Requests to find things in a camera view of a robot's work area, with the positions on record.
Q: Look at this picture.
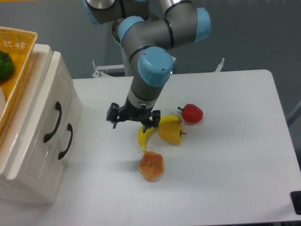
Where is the yellow bell pepper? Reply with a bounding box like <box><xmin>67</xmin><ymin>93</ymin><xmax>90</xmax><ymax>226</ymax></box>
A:
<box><xmin>158</xmin><ymin>122</ymin><xmax>186</xmax><ymax>145</ymax></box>

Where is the black drawer handle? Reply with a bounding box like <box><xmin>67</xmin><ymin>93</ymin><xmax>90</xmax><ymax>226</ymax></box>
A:
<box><xmin>43</xmin><ymin>101</ymin><xmax>63</xmax><ymax>143</ymax></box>
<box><xmin>58</xmin><ymin>123</ymin><xmax>73</xmax><ymax>160</ymax></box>

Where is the yellow banana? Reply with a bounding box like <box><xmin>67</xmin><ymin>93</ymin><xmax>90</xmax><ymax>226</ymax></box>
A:
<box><xmin>137</xmin><ymin>114</ymin><xmax>182</xmax><ymax>153</ymax></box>

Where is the black top drawer handle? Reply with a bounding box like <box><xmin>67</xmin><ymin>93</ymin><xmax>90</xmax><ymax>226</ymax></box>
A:
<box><xmin>43</xmin><ymin>101</ymin><xmax>63</xmax><ymax>143</ymax></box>

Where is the white table clamp bracket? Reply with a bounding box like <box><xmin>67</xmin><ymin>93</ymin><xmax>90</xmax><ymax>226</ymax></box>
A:
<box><xmin>215</xmin><ymin>57</ymin><xmax>225</xmax><ymax>73</ymax></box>

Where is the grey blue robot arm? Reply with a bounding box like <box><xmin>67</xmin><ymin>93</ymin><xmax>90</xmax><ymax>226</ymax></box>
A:
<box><xmin>83</xmin><ymin>0</ymin><xmax>211</xmax><ymax>129</ymax></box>

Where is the black device at edge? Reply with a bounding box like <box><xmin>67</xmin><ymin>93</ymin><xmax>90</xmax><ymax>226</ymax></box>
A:
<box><xmin>290</xmin><ymin>191</ymin><xmax>301</xmax><ymax>215</ymax></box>

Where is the black bottom drawer handle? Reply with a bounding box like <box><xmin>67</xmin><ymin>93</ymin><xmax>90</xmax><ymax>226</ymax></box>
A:
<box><xmin>58</xmin><ymin>123</ymin><xmax>73</xmax><ymax>160</ymax></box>

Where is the white plate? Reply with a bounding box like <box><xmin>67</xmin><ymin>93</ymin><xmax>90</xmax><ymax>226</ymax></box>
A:
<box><xmin>0</xmin><ymin>88</ymin><xmax>6</xmax><ymax>118</ymax></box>

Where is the red bell pepper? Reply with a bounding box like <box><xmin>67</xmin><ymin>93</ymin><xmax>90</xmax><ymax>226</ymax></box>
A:
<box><xmin>177</xmin><ymin>104</ymin><xmax>204</xmax><ymax>124</ymax></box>

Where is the green bell pepper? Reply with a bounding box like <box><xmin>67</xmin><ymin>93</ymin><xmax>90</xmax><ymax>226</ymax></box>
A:
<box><xmin>0</xmin><ymin>50</ymin><xmax>15</xmax><ymax>80</ymax></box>

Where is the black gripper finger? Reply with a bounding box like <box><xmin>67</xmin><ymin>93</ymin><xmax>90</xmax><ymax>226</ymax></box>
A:
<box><xmin>106</xmin><ymin>103</ymin><xmax>125</xmax><ymax>129</ymax></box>
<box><xmin>143</xmin><ymin>110</ymin><xmax>161</xmax><ymax>132</ymax></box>

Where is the yellow woven basket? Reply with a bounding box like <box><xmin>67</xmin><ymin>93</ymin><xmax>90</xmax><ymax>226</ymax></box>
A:
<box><xmin>0</xmin><ymin>26</ymin><xmax>38</xmax><ymax>131</ymax></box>

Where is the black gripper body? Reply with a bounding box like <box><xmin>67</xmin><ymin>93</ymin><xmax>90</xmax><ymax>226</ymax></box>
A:
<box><xmin>119</xmin><ymin>98</ymin><xmax>152</xmax><ymax>123</ymax></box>

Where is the white drawer cabinet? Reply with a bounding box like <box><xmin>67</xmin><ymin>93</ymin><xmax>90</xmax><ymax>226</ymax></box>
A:
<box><xmin>0</xmin><ymin>44</ymin><xmax>82</xmax><ymax>203</ymax></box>

